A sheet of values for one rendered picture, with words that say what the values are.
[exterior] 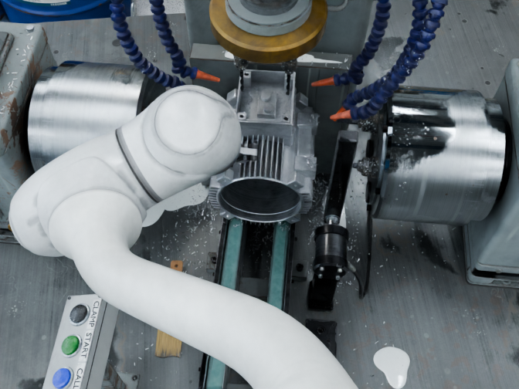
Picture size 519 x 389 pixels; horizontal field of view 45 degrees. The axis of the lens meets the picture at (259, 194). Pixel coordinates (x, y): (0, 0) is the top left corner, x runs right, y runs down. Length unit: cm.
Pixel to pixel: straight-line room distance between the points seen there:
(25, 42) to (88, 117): 22
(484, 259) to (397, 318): 20
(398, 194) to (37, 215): 61
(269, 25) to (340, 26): 35
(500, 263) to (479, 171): 26
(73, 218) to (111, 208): 4
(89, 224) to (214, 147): 15
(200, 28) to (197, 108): 64
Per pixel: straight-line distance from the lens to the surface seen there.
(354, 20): 125
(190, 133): 66
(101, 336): 102
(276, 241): 121
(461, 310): 134
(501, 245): 124
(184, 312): 55
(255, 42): 93
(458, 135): 110
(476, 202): 113
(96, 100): 112
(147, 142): 69
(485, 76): 171
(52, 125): 114
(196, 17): 128
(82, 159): 73
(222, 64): 118
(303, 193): 111
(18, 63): 123
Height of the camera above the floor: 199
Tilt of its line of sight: 59 degrees down
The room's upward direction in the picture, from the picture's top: straight up
